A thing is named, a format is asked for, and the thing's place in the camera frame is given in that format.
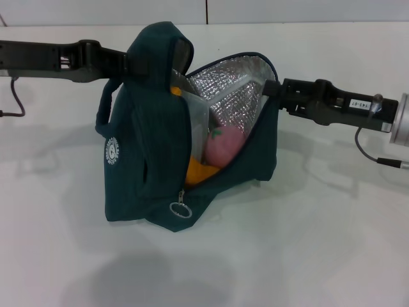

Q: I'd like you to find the clear blue-rimmed food container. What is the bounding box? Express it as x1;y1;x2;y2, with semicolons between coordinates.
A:
185;92;210;167

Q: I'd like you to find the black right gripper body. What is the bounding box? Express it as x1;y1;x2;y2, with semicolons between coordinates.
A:
306;78;400;132

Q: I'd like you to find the dark teal insulated lunch bag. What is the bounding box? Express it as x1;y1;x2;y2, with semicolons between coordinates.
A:
95;21;282;230

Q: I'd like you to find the metal zipper pull ring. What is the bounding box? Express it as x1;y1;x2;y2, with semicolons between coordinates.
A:
168;189;193;219

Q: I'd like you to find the pink peach toy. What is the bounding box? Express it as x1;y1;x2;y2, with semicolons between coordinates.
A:
204;125;247;169

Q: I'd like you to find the yellow banana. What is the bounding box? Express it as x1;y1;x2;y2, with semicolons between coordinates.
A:
171;85;221;187

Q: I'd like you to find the right arm cable with connector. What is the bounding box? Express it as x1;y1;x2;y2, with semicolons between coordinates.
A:
355;94;409;170

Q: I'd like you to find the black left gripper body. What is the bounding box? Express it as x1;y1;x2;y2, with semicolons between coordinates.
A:
0;38;105;83

